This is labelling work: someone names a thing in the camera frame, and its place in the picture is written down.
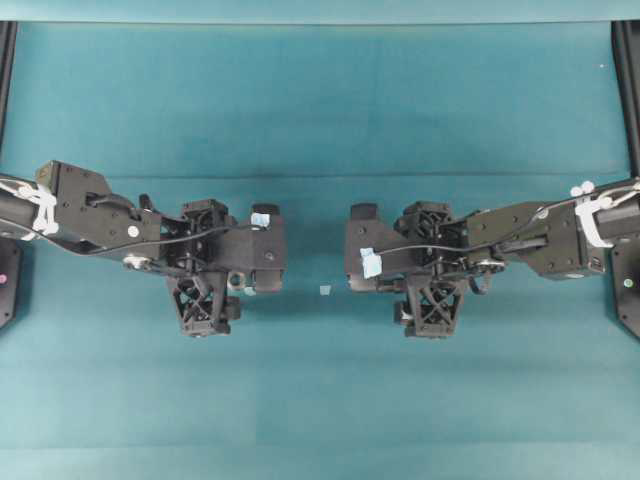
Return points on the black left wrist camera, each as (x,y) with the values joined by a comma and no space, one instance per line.
(260,251)

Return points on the silver metal washer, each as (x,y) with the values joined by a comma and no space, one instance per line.
(237,281)

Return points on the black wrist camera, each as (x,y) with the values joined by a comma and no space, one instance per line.
(260,251)
(372,259)

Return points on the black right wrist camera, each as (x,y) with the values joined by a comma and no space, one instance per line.
(372,259)

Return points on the black frame rail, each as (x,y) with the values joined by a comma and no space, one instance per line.
(8,37)
(625,48)

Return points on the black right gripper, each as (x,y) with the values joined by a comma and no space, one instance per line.
(435,290)

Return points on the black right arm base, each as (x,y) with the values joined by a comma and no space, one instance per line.
(623,268)

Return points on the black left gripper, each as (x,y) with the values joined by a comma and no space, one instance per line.
(197,286)

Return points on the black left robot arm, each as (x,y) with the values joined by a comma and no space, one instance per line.
(76,210)

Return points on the black right frame rail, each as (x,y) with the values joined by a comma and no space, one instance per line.
(625,48)

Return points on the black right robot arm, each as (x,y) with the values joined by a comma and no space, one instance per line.
(594,231)

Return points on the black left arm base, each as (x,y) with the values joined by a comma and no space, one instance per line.
(10,264)

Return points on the black left frame rail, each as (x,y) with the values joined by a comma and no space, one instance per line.
(8,37)

